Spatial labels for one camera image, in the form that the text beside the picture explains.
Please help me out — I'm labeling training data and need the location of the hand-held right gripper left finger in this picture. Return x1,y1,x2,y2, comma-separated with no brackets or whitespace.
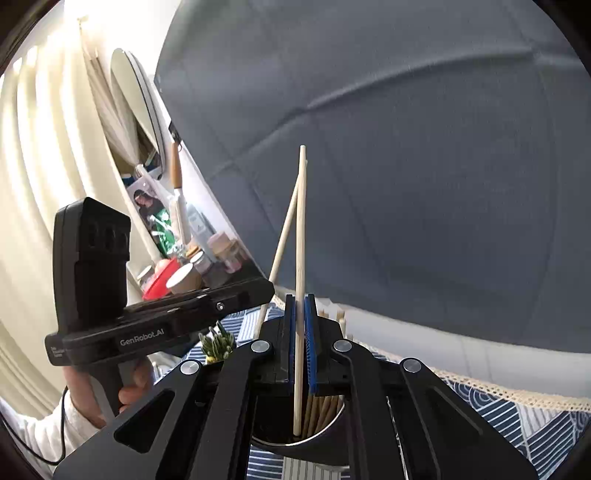
53,293,297,480

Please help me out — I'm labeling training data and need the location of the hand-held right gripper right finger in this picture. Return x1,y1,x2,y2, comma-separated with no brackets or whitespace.
304,293,539,480

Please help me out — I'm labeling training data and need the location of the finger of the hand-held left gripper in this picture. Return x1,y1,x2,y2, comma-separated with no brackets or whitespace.
122,277,276,324

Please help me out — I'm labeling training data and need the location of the wooden chopstick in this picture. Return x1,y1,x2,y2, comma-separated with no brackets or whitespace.
254,159,309,344
292,145,308,438

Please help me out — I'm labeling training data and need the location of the black cup with metal rim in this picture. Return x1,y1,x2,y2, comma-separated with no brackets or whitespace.
249,392,354,474

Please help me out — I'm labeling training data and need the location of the person's left hand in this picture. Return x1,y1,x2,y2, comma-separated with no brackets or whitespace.
62,357,156,430

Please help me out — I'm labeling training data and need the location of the pink jar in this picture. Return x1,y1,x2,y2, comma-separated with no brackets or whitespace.
206,231,244,274

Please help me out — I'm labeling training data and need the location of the succulent in white pot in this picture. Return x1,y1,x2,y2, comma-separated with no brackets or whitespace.
198,320,237,365

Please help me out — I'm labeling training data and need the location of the red round container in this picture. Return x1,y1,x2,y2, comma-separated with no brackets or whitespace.
140,257,182,302

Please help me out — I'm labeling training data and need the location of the clear bottle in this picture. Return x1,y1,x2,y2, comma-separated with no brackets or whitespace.
187,208,214,251

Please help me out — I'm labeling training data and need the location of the green packet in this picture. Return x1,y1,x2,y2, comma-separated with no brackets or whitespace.
151,208,177,258

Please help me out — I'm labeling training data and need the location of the photo print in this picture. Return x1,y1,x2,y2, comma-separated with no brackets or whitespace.
132,188,158,223

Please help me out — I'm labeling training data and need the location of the cream curtain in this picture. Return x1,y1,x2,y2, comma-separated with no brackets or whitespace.
0,0,160,416

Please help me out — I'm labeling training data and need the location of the white bottle with wooden top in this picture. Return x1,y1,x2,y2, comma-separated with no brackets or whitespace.
167,141,191,247

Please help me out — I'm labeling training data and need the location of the white tied drape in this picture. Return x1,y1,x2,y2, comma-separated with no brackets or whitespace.
79,16,145,178

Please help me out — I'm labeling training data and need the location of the round white mirror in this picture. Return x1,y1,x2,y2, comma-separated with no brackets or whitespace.
111,48,170,182

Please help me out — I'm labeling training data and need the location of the grey upholstered sofa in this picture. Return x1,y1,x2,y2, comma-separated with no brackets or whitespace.
154,0,591,356

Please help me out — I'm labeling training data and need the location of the blue white patterned tablecloth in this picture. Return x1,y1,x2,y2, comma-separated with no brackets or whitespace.
152,295,591,480

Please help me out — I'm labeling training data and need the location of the black cable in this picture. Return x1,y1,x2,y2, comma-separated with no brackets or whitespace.
0,385,70,466

